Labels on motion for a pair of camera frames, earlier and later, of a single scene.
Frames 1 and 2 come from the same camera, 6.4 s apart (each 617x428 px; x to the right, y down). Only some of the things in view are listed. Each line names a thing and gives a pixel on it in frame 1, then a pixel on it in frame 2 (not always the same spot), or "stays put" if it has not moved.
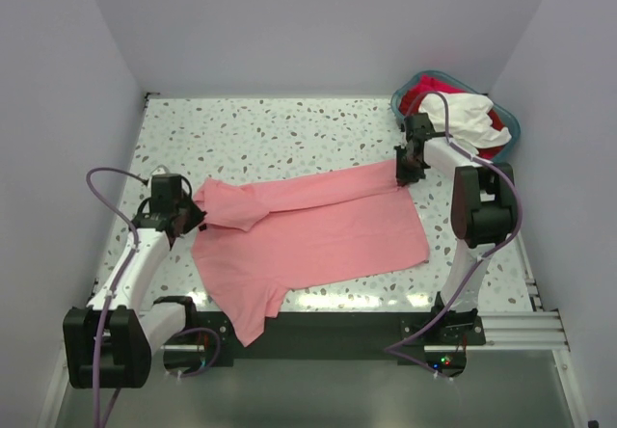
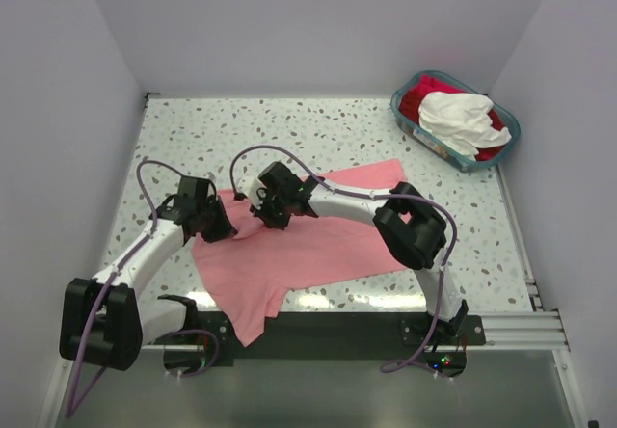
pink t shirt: [255, 242] stays put
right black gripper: [403, 176] → [262, 212]
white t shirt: [466, 120] stays put
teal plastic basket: [515, 127] stays put
